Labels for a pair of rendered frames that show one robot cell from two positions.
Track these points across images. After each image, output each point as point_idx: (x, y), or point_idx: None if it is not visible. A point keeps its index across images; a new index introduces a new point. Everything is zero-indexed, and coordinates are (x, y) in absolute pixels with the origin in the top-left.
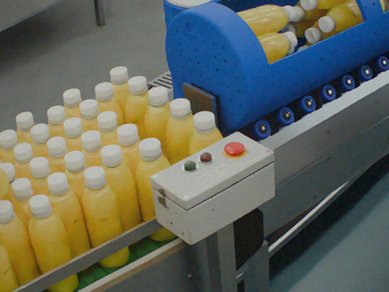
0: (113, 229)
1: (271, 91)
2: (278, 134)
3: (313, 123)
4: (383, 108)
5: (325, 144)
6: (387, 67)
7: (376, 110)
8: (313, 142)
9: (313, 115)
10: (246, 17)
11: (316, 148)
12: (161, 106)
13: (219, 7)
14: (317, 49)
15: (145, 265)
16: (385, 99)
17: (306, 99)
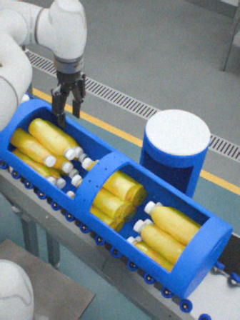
0: None
1: (6, 161)
2: (23, 186)
3: (40, 203)
4: (86, 255)
5: (42, 219)
6: (98, 243)
7: (81, 249)
8: (37, 210)
9: (43, 201)
10: (40, 129)
11: (37, 213)
12: None
13: (27, 110)
14: (33, 173)
15: None
16: (91, 254)
17: (42, 191)
